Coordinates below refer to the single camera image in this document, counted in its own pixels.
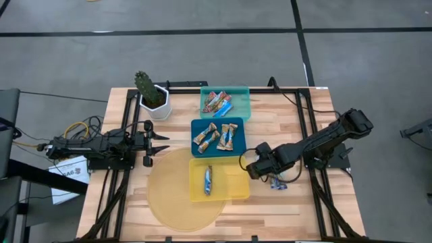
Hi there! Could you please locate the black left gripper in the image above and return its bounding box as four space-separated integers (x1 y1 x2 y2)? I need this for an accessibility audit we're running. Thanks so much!
133 119 171 168

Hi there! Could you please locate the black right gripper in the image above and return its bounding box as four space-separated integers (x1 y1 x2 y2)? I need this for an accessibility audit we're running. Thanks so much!
246 141 283 180

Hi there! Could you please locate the yellow translucent plastic bin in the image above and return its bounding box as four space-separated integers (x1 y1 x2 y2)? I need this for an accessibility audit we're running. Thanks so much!
188 155 251 203

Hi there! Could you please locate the orange brown wrapper granola bar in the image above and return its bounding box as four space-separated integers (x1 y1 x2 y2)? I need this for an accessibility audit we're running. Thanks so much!
192 122 218 145
216 124 230 151
197 130 221 155
225 123 239 152

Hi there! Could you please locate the dark blue plastic bin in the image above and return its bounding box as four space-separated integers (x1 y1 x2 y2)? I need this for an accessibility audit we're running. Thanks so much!
190 117 248 159

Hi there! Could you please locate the white hexagonal plant pot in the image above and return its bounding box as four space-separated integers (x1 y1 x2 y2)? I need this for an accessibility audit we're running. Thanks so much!
138 84 173 122

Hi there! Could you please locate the round woven straw placemat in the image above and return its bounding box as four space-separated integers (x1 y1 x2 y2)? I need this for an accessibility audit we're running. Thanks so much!
146 147 227 233

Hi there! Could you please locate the green cactus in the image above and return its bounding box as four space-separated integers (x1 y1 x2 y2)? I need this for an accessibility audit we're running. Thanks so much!
134 70 163 105

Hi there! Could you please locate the teal translucent plastic bin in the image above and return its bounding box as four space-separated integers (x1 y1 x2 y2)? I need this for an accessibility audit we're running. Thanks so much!
199 85 252 122

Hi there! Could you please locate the white printed paper sheet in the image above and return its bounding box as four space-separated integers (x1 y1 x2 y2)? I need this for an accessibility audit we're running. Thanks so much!
48 155 91 206

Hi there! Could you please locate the black desk bar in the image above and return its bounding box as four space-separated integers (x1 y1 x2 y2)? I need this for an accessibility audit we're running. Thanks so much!
6 158 89 196

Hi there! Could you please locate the black aluminium table frame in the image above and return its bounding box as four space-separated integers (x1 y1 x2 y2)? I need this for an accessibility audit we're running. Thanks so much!
80 80 364 243

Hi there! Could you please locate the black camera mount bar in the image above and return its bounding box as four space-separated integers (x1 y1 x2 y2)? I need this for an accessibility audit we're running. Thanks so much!
157 80 209 88

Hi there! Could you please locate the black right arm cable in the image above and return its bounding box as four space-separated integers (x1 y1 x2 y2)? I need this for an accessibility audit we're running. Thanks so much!
267 76 342 117

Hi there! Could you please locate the yellow cable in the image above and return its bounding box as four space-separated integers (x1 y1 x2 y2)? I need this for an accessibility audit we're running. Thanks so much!
12 120 89 149

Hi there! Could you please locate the thin black floor cable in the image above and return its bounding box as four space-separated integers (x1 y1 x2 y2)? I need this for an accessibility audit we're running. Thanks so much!
20 90 109 103

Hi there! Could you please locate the black curved floor cable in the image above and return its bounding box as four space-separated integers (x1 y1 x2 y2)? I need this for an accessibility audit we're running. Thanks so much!
400 133 432 153

